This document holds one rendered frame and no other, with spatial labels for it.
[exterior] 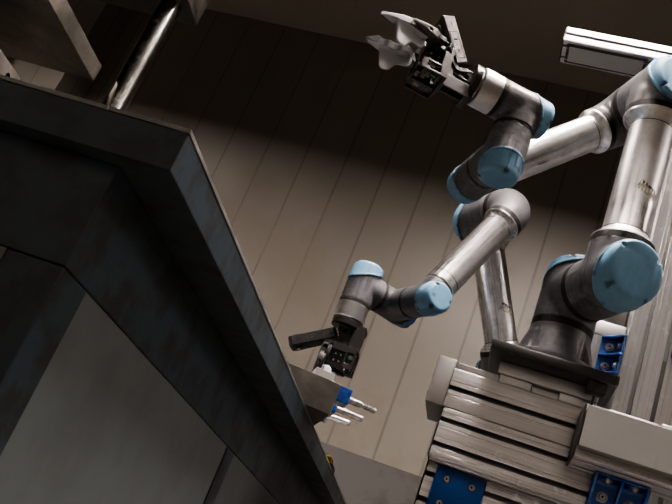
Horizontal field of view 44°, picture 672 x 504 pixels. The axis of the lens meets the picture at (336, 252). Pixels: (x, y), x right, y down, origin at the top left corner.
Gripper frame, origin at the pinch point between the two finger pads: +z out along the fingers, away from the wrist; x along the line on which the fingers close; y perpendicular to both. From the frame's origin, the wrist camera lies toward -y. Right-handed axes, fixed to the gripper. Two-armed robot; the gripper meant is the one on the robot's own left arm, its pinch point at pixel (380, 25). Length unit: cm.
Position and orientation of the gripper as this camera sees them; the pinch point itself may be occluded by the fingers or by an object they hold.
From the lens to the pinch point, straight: 154.6
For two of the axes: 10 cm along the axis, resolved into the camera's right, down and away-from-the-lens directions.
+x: -3.4, 3.9, 8.6
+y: -3.0, 8.2, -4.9
